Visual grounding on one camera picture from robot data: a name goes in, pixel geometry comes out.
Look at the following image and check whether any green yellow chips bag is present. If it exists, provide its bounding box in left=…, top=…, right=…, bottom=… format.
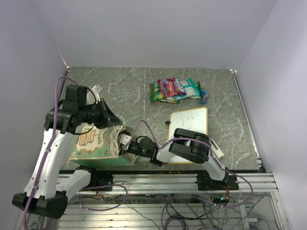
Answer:
left=151, top=81, right=161, bottom=91

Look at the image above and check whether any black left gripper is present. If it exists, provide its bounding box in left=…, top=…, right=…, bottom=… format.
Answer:
left=79, top=98, right=123, bottom=129

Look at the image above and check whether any blue M&M's packet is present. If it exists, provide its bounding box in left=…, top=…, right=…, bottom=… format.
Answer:
left=198, top=88, right=209, bottom=105

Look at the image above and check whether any white whiteboard eraser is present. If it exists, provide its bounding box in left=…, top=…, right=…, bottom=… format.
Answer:
left=210, top=139, right=224, bottom=159

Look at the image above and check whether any aluminium mounting rail frame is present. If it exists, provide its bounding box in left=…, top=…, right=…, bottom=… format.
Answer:
left=14, top=171, right=291, bottom=230

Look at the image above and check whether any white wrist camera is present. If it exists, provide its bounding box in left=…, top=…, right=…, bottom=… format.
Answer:
left=119, top=134, right=131, bottom=145
left=86, top=85, right=102, bottom=104

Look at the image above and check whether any pink fruit candy bag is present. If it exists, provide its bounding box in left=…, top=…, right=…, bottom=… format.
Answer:
left=157, top=78, right=188, bottom=101

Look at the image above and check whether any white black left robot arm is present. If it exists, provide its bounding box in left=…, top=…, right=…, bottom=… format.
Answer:
left=12, top=84, right=122, bottom=219

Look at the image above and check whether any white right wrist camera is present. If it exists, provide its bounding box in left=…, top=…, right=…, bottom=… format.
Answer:
left=119, top=134, right=131, bottom=145

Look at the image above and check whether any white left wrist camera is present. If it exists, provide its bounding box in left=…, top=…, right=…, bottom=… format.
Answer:
left=86, top=85, right=102, bottom=104

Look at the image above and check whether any teal snack packet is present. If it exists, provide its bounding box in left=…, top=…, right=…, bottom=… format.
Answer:
left=181, top=78, right=200, bottom=99

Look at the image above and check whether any green white paper bag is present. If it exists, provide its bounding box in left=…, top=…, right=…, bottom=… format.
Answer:
left=70, top=115, right=138, bottom=169

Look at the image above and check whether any yellow framed whiteboard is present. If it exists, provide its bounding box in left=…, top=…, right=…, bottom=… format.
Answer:
left=167, top=107, right=209, bottom=164

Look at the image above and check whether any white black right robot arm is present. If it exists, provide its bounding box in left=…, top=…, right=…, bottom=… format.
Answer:
left=120, top=128, right=229, bottom=190

